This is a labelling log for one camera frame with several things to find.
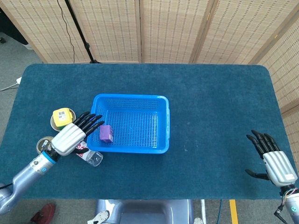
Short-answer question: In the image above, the beige round bowl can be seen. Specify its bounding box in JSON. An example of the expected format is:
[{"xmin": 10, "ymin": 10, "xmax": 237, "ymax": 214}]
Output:
[{"xmin": 50, "ymin": 109, "xmax": 76, "ymax": 133}]

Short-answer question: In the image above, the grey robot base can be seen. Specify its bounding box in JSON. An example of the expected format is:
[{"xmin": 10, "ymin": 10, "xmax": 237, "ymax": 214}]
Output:
[{"xmin": 87, "ymin": 199, "xmax": 204, "ymax": 224}]

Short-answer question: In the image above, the white floor cable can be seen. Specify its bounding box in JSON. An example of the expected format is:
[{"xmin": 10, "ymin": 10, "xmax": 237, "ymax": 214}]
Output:
[{"xmin": 0, "ymin": 83, "xmax": 18, "ymax": 91}]

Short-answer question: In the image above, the blue plastic perforated basket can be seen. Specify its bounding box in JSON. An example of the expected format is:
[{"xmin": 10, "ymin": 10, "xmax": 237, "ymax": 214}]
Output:
[{"xmin": 86, "ymin": 93, "xmax": 170, "ymax": 154}]

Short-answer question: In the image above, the yellow floor tape strip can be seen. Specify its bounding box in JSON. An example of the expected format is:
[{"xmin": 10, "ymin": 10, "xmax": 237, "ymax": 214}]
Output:
[{"xmin": 229, "ymin": 199, "xmax": 239, "ymax": 224}]

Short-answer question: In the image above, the clear bottle white red label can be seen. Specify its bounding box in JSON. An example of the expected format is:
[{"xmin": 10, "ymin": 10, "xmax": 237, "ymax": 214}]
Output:
[{"xmin": 74, "ymin": 140, "xmax": 104, "ymax": 167}]

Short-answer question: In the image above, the red shoe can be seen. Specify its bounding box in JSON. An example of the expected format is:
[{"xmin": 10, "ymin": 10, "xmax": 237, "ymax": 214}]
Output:
[{"xmin": 31, "ymin": 203, "xmax": 56, "ymax": 224}]

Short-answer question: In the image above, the bamboo folding screen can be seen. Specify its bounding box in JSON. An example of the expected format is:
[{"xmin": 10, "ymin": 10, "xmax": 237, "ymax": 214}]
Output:
[{"xmin": 0, "ymin": 0, "xmax": 299, "ymax": 152}]

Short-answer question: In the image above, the black tripod stand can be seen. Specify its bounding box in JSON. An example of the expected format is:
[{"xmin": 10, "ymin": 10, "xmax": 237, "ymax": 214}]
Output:
[{"xmin": 64, "ymin": 0, "xmax": 102, "ymax": 64}]

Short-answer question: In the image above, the small purple carton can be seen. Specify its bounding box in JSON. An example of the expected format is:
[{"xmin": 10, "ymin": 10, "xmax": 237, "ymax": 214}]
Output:
[{"xmin": 100, "ymin": 125, "xmax": 114, "ymax": 143}]

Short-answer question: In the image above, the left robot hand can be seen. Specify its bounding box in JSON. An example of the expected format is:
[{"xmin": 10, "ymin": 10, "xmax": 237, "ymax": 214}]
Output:
[{"xmin": 48, "ymin": 111, "xmax": 105, "ymax": 161}]

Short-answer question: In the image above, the teal table cloth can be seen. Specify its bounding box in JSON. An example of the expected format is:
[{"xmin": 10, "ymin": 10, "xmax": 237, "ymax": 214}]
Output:
[{"xmin": 0, "ymin": 63, "xmax": 292, "ymax": 201}]

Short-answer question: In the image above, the clear spice jar black lid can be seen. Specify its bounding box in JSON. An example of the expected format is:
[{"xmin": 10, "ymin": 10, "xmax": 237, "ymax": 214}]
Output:
[{"xmin": 36, "ymin": 136, "xmax": 55, "ymax": 155}]

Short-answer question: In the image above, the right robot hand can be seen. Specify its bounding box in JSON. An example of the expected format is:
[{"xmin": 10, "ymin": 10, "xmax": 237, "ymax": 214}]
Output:
[{"xmin": 245, "ymin": 130, "xmax": 299, "ymax": 187}]

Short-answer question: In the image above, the thin black hanging cable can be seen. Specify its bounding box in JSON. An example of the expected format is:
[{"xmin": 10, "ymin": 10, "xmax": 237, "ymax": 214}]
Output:
[{"xmin": 57, "ymin": 0, "xmax": 75, "ymax": 63}]

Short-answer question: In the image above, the green box with yellow lid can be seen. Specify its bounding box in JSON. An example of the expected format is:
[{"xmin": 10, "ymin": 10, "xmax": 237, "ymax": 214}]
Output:
[{"xmin": 52, "ymin": 107, "xmax": 73, "ymax": 128}]

